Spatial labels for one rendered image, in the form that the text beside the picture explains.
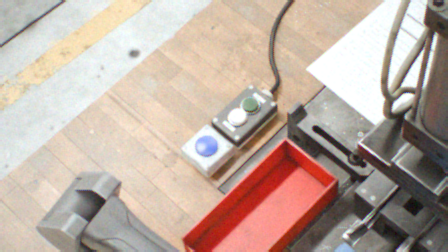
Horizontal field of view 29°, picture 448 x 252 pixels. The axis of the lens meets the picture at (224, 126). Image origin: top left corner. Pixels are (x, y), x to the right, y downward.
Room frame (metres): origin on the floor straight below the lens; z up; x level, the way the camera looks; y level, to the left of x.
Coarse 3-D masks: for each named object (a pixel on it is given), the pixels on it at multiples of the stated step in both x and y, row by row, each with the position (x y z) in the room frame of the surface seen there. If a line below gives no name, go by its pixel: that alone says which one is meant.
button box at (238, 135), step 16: (288, 0) 1.05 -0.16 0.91; (272, 32) 0.98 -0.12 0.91; (272, 48) 0.94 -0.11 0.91; (272, 64) 0.90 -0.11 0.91; (240, 96) 0.83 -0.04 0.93; (256, 96) 0.83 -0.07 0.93; (272, 96) 0.83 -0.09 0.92; (224, 112) 0.80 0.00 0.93; (256, 112) 0.79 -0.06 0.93; (272, 112) 0.79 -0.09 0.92; (224, 128) 0.77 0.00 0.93; (240, 128) 0.77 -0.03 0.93; (256, 128) 0.77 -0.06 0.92; (240, 144) 0.74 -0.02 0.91
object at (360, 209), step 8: (360, 200) 0.58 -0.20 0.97; (360, 208) 0.57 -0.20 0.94; (368, 208) 0.56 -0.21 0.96; (408, 208) 0.58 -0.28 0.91; (360, 216) 0.57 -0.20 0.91; (376, 224) 0.55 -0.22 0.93; (384, 224) 0.54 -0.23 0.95; (392, 224) 0.53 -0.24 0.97; (384, 232) 0.54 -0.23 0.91; (400, 232) 0.51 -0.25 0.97
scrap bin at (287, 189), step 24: (288, 144) 0.71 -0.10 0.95; (264, 168) 0.68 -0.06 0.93; (288, 168) 0.69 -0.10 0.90; (312, 168) 0.66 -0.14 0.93; (240, 192) 0.64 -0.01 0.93; (264, 192) 0.65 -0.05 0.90; (288, 192) 0.64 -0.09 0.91; (312, 192) 0.63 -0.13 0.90; (336, 192) 0.62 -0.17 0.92; (216, 216) 0.61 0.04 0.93; (240, 216) 0.61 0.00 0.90; (264, 216) 0.60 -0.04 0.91; (288, 216) 0.60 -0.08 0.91; (312, 216) 0.58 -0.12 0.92; (192, 240) 0.57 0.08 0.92; (216, 240) 0.57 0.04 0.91; (240, 240) 0.57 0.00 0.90; (264, 240) 0.56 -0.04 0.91; (288, 240) 0.55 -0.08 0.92
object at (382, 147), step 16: (384, 128) 0.61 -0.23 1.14; (400, 128) 0.60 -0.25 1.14; (368, 144) 0.58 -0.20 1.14; (384, 144) 0.58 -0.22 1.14; (400, 144) 0.58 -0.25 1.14; (368, 160) 0.57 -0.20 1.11; (384, 160) 0.56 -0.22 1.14; (400, 160) 0.53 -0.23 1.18; (416, 160) 0.53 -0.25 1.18; (432, 160) 0.52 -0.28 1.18; (400, 176) 0.52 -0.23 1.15; (416, 176) 0.50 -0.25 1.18; (432, 176) 0.50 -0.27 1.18; (416, 192) 0.51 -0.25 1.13; (432, 192) 0.48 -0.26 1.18; (432, 208) 0.48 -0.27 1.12
